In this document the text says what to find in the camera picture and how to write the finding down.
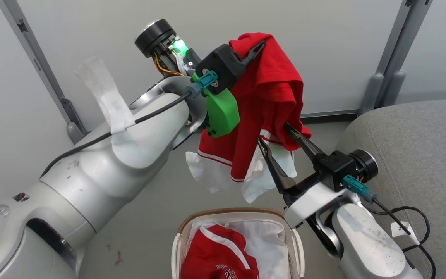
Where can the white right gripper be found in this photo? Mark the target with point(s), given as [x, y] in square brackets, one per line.
[312, 201]

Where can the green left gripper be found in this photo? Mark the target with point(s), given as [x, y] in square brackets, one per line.
[223, 114]

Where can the red jersey white lettering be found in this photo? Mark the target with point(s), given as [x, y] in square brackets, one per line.
[211, 255]

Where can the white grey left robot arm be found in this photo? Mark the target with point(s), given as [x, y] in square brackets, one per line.
[91, 174]

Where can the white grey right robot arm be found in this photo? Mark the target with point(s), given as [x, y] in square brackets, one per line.
[362, 240]

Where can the white basket liner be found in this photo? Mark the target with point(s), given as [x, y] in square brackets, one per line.
[269, 244]

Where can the white laundry basket brown rim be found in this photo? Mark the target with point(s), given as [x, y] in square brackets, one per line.
[296, 248]

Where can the grey fabric sofa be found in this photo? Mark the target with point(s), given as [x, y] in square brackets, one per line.
[420, 155]

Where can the white tape strip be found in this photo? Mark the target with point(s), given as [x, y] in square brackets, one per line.
[108, 99]

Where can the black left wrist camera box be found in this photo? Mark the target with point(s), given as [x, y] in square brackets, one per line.
[219, 62]

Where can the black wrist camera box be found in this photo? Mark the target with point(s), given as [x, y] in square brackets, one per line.
[335, 168]
[219, 62]

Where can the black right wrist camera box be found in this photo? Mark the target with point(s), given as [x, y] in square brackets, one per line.
[335, 168]

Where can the teal left camera connector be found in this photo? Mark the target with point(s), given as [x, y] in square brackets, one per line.
[206, 80]

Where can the teal camera connector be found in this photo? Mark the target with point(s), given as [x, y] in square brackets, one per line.
[206, 80]
[356, 188]

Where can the grey partition bottom rail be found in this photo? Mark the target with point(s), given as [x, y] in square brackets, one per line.
[329, 114]

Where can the teal right camera connector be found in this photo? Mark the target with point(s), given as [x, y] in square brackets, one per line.
[356, 188]

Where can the grey double partition post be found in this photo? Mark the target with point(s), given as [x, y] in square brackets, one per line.
[395, 58]

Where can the grey slanted partition post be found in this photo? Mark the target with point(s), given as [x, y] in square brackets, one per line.
[33, 50]

